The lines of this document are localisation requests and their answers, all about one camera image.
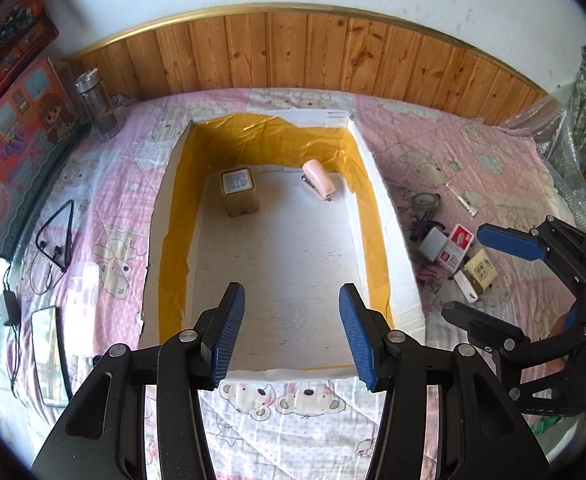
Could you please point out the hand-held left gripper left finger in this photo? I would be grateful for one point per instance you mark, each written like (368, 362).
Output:
(223, 340)

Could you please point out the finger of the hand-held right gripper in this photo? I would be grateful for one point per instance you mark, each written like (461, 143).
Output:
(483, 327)
(508, 242)

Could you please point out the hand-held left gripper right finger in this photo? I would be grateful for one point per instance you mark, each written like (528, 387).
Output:
(360, 340)

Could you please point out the cream yellow small box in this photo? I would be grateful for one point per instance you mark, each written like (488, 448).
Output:
(480, 270)

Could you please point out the red white staple box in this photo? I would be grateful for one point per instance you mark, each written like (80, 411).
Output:
(460, 237)

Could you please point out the marker pen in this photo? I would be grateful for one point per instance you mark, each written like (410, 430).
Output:
(463, 201)

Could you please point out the pink binder clip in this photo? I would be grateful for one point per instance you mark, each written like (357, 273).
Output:
(426, 277)

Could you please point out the white foam box yellow lining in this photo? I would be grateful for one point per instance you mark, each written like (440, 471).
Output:
(273, 270)

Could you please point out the purple toy figure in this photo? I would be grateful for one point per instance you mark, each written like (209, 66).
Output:
(419, 225)

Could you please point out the green yellow packet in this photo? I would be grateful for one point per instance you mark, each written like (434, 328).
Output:
(543, 425)

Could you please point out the grey white small box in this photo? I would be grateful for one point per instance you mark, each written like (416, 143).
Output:
(433, 244)

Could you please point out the green tape roll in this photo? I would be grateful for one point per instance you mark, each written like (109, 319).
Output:
(425, 206)

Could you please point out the bubble wrap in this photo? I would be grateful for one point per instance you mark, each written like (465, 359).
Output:
(563, 160)

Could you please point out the small brown cardboard box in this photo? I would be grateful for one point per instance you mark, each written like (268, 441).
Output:
(243, 200)

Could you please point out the pink stapler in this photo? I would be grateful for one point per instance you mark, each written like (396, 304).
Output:
(318, 177)

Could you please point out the mirror tablet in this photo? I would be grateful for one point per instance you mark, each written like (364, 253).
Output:
(48, 355)

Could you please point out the black neckband earphones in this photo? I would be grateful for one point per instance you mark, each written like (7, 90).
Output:
(55, 250)

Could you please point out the pink bear printed blanket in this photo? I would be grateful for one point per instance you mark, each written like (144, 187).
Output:
(98, 185)

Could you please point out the pink red toy box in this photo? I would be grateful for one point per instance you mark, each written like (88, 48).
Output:
(18, 150)

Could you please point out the wooden headboard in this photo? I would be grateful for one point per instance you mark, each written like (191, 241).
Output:
(298, 45)

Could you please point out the dark red toy box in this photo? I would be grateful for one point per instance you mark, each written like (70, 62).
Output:
(8, 35)

